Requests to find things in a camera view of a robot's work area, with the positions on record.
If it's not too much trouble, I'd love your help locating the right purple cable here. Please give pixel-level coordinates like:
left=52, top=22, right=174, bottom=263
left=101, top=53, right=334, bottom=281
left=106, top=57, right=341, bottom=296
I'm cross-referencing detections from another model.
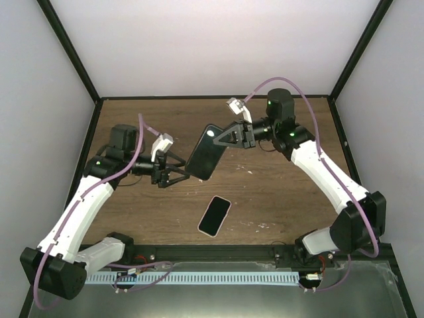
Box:
left=243, top=76, right=380, bottom=294

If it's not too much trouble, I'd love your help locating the phone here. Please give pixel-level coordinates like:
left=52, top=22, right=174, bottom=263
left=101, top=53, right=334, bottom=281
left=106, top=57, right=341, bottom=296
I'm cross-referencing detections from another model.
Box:
left=197, top=195, right=232, bottom=237

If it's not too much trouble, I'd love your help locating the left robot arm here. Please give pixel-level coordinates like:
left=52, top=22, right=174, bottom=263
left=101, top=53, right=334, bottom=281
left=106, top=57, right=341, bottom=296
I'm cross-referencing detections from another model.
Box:
left=20, top=124, right=189, bottom=300

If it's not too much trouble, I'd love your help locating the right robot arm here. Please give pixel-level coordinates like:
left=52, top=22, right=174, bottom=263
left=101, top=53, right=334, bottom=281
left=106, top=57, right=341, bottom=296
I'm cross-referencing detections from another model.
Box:
left=213, top=88, right=386, bottom=267

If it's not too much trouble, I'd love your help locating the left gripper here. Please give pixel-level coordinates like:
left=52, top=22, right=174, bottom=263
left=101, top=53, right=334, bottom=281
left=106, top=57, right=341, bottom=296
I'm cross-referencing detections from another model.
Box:
left=125, top=150, right=190, bottom=188

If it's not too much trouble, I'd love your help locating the black phone case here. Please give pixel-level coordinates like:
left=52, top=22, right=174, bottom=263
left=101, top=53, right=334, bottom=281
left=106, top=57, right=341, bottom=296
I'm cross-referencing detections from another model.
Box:
left=185, top=124, right=227, bottom=181

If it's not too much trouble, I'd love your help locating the light blue slotted rail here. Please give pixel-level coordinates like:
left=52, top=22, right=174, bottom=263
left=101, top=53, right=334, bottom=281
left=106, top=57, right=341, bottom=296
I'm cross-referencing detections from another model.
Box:
left=85, top=272, right=299, bottom=286

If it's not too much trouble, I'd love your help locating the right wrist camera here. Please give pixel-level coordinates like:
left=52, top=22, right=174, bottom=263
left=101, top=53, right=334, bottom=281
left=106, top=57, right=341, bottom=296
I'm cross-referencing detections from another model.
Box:
left=226, top=97, right=252, bottom=123

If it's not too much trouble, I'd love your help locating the black enclosure frame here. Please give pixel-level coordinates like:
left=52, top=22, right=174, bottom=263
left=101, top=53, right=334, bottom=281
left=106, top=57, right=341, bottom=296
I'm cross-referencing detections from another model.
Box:
left=18, top=0, right=419, bottom=318

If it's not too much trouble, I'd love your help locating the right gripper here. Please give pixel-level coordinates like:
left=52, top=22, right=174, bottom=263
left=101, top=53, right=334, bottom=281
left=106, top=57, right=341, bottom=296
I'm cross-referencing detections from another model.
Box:
left=213, top=117, right=277, bottom=150

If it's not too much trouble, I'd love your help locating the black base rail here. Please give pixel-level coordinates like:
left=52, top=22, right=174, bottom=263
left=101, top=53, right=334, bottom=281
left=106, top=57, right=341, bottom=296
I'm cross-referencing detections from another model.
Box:
left=79, top=244, right=392, bottom=269

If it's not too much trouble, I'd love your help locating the metal front plate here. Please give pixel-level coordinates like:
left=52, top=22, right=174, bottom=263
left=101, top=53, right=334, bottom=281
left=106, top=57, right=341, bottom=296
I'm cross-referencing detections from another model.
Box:
left=30, top=262, right=408, bottom=317

